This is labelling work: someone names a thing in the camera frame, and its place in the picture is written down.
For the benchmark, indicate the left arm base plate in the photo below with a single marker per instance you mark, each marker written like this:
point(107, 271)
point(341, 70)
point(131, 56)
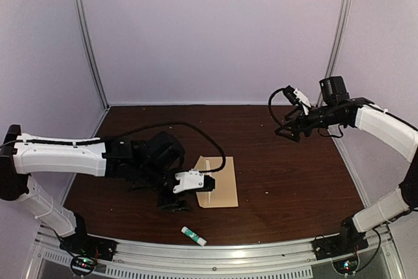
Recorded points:
point(86, 252)

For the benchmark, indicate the right aluminium corner post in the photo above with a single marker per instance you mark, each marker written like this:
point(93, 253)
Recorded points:
point(345, 7)

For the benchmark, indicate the aluminium corner post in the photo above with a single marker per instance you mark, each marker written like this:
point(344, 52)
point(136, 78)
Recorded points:
point(345, 7)
point(89, 52)

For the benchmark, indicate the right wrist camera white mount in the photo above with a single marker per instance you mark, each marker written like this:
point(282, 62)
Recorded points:
point(298, 99)

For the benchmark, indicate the green white glue stick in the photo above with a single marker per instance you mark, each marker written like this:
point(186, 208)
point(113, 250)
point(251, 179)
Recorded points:
point(193, 236)

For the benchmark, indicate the left aluminium corner post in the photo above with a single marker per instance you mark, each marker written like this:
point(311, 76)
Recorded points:
point(89, 52)

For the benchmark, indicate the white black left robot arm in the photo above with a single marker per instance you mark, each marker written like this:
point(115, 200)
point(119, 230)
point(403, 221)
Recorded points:
point(149, 162)

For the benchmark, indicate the aluminium front frame rail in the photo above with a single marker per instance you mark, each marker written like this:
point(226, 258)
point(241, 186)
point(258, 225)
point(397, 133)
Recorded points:
point(289, 259)

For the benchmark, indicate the tan paper envelope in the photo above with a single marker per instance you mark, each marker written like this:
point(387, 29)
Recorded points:
point(225, 193)

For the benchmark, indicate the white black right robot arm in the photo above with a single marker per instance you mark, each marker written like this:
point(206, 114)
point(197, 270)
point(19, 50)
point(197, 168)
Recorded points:
point(378, 148)

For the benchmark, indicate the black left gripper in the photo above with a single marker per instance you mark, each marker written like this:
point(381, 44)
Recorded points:
point(174, 205)

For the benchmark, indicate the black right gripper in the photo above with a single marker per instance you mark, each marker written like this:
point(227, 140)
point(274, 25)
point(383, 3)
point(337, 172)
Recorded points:
point(301, 120)

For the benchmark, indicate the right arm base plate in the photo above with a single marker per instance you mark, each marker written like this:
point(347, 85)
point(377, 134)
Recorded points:
point(339, 249)

